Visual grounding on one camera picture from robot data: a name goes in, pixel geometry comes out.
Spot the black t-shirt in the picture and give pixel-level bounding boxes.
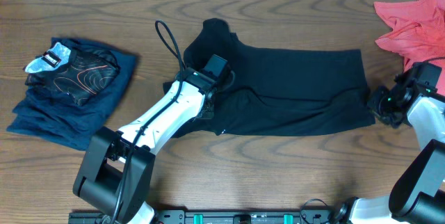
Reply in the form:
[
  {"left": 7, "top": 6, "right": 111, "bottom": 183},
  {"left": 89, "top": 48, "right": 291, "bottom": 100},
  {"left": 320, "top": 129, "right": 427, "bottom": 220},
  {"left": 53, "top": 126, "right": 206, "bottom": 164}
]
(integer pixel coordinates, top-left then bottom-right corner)
[{"left": 174, "top": 18, "right": 375, "bottom": 138}]

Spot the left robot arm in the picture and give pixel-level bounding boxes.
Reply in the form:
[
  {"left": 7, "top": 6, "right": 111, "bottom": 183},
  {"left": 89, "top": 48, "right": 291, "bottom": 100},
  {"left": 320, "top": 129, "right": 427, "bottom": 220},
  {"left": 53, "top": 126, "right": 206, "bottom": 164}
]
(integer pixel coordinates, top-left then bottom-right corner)
[{"left": 73, "top": 67, "right": 229, "bottom": 223}]

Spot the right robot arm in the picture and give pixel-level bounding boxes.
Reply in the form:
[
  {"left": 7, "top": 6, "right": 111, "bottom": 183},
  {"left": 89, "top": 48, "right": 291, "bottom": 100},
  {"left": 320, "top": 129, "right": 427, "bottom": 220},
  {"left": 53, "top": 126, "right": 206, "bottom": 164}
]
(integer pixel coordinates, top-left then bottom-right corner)
[{"left": 330, "top": 61, "right": 444, "bottom": 224}]

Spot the coral red shirt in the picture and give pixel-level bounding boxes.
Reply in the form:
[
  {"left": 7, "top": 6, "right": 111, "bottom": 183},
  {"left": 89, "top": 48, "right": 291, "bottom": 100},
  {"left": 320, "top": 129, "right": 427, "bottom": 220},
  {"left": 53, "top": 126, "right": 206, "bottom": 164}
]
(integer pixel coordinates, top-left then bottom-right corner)
[{"left": 373, "top": 0, "right": 445, "bottom": 96}]

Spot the folded black patterned shirt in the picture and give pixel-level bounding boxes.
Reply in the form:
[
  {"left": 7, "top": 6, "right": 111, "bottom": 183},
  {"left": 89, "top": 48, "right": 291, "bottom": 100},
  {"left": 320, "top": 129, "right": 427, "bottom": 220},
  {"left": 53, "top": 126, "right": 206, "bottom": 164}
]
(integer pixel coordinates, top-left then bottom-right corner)
[{"left": 24, "top": 40, "right": 120, "bottom": 106}]

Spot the folded navy blue shirt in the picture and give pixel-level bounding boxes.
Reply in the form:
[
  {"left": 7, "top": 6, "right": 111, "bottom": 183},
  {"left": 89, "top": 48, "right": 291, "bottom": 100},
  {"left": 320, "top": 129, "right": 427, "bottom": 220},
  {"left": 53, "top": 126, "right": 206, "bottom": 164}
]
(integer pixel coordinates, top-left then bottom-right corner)
[{"left": 7, "top": 38, "right": 136, "bottom": 150}]

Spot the left black cable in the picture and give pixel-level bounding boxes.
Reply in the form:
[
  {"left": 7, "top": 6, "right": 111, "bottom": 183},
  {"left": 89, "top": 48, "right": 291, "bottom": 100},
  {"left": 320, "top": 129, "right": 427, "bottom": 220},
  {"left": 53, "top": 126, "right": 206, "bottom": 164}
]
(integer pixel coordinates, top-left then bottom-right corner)
[{"left": 154, "top": 19, "right": 186, "bottom": 75}]

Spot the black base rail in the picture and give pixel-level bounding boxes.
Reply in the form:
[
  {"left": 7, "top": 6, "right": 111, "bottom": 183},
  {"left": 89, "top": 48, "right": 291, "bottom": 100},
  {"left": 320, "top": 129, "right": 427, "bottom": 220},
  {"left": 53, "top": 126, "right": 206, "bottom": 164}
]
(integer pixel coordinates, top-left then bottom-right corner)
[{"left": 68, "top": 198, "right": 345, "bottom": 224}]

